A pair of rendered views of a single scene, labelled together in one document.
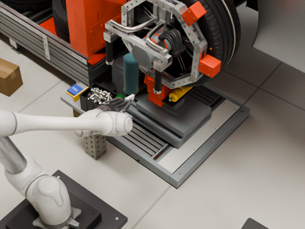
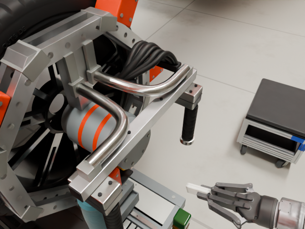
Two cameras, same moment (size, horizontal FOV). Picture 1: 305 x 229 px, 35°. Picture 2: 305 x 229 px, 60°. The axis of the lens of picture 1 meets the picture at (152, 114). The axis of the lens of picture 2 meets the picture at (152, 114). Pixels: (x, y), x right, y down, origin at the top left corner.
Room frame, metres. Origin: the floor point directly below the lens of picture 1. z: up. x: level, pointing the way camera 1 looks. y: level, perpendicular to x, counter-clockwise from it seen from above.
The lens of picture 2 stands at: (1.96, 0.50, 1.38)
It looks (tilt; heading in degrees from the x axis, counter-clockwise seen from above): 44 degrees down; 266
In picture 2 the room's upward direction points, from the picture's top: straight up
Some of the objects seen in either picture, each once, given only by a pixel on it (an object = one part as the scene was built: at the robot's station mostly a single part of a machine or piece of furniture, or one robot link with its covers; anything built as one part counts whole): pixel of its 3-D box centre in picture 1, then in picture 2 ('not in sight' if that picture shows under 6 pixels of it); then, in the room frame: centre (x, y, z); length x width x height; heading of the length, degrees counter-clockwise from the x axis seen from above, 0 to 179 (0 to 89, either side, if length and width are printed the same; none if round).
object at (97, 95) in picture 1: (100, 102); not in sight; (1.95, 0.30, 0.51); 0.20 x 0.14 x 0.13; 57
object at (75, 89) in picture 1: (75, 90); not in sight; (2.08, 0.47, 0.47); 0.07 x 0.07 x 0.02; 52
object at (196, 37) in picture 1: (161, 41); (86, 119); (2.11, -0.03, 0.85); 0.54 x 0.07 x 0.54; 52
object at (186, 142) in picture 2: (158, 80); (189, 122); (1.82, -0.02, 0.83); 0.04 x 0.04 x 0.16
